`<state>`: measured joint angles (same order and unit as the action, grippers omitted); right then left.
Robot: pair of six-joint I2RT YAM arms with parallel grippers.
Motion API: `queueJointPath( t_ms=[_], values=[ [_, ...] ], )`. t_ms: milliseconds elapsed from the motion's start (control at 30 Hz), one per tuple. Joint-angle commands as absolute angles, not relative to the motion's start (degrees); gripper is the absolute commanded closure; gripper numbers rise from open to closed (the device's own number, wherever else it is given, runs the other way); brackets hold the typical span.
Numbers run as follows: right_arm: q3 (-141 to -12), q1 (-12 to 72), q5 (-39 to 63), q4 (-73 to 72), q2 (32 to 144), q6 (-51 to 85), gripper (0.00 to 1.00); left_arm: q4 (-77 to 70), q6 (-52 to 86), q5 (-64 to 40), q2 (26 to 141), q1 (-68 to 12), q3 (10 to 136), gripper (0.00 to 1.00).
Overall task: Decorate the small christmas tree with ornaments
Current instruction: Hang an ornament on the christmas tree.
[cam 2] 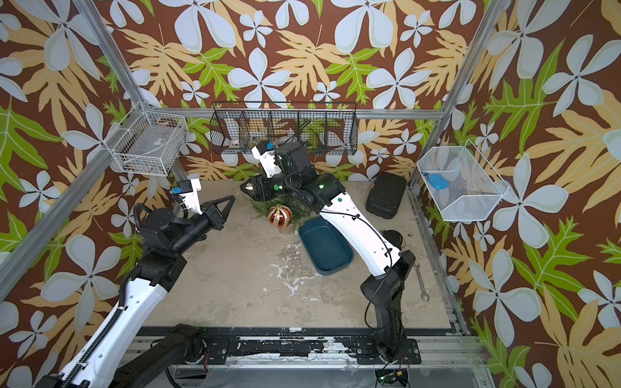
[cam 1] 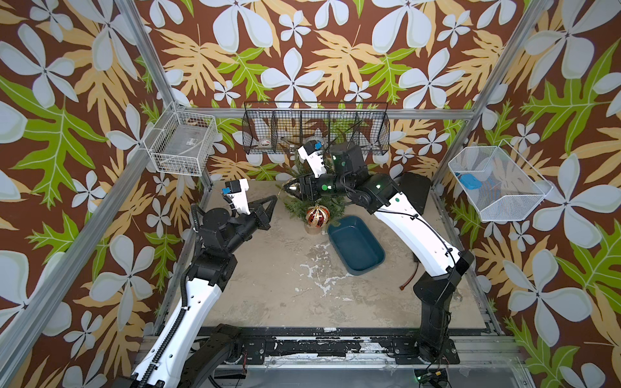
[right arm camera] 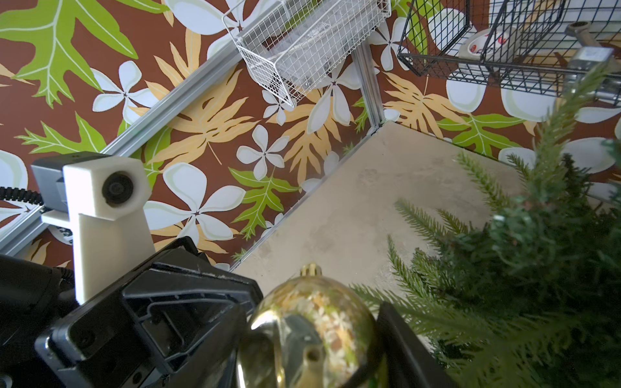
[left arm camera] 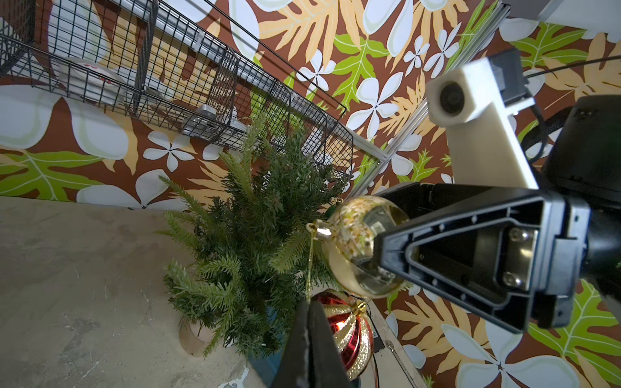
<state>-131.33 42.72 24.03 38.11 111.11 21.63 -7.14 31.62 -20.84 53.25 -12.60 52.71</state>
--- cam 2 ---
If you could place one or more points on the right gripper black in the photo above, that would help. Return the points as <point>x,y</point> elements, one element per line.
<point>263,186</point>

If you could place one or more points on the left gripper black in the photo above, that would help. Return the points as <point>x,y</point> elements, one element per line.
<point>216,219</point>

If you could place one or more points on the red gold striped ornament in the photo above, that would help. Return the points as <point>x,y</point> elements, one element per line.
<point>280,216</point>

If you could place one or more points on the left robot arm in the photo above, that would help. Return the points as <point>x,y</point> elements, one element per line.
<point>166,237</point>

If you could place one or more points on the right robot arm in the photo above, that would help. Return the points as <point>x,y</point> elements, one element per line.
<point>288,172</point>

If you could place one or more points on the small green christmas tree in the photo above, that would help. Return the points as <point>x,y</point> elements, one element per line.
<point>300,212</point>

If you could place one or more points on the teal plastic tray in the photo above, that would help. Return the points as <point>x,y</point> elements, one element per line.
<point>327,248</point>

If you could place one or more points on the black hard case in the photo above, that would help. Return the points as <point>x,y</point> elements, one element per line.
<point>385,196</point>

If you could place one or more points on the blue object in basket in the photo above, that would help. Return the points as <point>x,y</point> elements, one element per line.
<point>437,182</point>

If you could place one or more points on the metal wrench on table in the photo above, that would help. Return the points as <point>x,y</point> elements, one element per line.
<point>424,296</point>

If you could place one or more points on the white mesh basket right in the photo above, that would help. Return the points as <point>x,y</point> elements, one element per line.
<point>476,187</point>

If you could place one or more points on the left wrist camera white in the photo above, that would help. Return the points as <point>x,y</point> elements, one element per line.
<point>186,195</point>

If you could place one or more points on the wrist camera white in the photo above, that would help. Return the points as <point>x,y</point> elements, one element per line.
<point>186,195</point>
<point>265,153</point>

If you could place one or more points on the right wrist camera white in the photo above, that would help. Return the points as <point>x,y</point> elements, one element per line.
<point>265,153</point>

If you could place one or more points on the white wire basket left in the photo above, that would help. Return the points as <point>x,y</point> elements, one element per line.
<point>147,142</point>

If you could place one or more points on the black wire basket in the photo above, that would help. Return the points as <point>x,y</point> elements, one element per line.
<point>323,128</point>

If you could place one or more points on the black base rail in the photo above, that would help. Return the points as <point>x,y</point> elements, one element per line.
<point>358,344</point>

